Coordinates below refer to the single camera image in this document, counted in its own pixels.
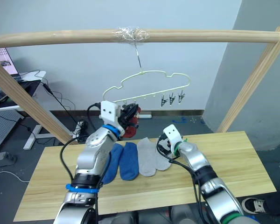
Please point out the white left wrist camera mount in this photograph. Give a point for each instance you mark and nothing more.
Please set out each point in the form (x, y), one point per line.
(109, 110)

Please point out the grey sock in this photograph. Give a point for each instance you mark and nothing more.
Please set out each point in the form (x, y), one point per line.
(145, 158)
(162, 163)

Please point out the computer monitor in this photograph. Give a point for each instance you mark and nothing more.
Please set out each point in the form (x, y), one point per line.
(2, 60)

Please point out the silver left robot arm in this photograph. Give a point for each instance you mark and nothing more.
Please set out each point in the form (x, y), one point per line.
(93, 151)

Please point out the red sock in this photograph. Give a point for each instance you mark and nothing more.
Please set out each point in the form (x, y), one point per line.
(130, 133)

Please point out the grey perforated panel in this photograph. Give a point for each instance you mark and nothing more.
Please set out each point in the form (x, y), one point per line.
(2, 126)

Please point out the clear tape wrap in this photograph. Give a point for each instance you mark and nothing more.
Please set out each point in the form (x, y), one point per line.
(130, 34)

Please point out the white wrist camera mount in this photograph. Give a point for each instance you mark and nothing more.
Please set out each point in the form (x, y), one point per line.
(109, 110)
(171, 133)

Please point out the wooden hanging rod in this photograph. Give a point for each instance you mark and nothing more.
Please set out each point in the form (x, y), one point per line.
(60, 37)

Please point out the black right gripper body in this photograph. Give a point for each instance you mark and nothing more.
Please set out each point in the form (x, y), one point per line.
(163, 147)

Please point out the grey box with red button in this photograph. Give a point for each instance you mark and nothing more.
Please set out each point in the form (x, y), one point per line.
(2, 159)

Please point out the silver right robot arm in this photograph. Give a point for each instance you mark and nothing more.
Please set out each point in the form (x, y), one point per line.
(196, 156)

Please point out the metal clothes clip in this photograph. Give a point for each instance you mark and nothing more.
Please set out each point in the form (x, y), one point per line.
(135, 102)
(181, 96)
(171, 100)
(125, 105)
(162, 102)

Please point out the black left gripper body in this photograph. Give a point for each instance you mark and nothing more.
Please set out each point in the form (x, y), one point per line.
(124, 120)

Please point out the white desk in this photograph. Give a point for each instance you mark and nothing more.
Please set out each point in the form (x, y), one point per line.
(32, 75)

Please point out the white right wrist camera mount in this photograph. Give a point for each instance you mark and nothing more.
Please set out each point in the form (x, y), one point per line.
(171, 133)

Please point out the dark rounded shape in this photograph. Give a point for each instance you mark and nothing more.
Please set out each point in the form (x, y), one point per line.
(116, 218)

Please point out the blue floor tape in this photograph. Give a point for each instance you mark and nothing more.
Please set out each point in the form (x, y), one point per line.
(180, 120)

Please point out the black and white sneaker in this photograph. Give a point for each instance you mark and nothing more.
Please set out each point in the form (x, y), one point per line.
(254, 205)

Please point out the blue sock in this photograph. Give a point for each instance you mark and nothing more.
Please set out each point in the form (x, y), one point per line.
(113, 163)
(129, 163)

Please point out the slanted wooden rack post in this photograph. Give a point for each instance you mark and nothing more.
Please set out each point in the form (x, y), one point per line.
(247, 93)
(25, 100)

